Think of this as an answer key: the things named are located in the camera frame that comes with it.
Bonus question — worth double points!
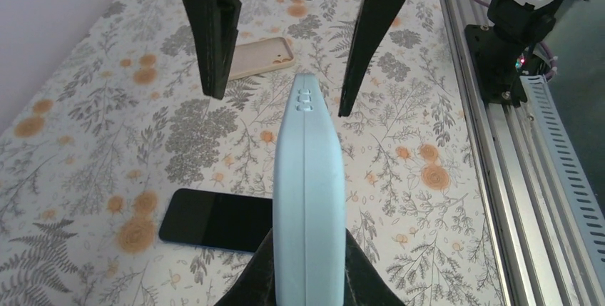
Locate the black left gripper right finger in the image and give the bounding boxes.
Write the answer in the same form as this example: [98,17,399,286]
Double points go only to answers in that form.
[344,230,405,306]

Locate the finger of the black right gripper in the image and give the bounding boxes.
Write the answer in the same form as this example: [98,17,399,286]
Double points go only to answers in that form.
[338,0,406,117]
[182,0,241,100]

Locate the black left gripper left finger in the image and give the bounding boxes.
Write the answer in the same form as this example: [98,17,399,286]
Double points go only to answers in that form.
[215,230,275,306]

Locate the blue-cased black phone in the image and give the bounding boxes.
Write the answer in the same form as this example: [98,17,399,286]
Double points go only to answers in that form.
[273,73,346,305]

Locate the beige phone case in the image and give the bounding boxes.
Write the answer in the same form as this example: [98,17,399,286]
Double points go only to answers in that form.
[228,37,296,81]

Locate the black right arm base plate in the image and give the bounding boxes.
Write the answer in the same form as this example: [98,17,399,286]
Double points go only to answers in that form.
[464,24,549,108]

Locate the aluminium rail frame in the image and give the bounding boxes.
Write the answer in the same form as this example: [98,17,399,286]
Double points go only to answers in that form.
[441,0,604,305]

